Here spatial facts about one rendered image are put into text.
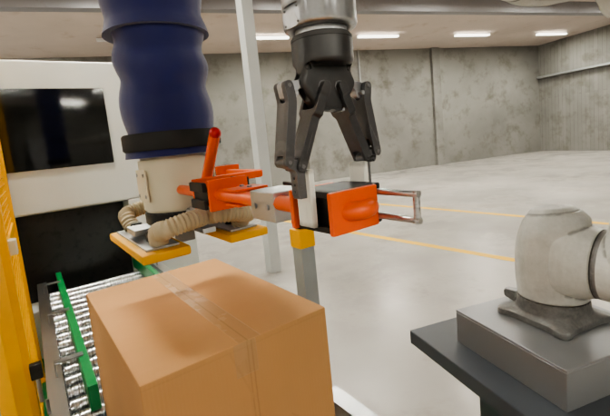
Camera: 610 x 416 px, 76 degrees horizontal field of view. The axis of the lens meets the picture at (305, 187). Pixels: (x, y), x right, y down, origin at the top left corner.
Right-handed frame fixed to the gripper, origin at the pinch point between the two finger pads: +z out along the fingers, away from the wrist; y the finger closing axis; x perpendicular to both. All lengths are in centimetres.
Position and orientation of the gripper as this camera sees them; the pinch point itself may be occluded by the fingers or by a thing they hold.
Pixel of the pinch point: (335, 199)
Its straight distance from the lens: 50.0
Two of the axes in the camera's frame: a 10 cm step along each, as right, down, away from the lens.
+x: 5.8, 0.4, -8.1
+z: 0.9, 9.9, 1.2
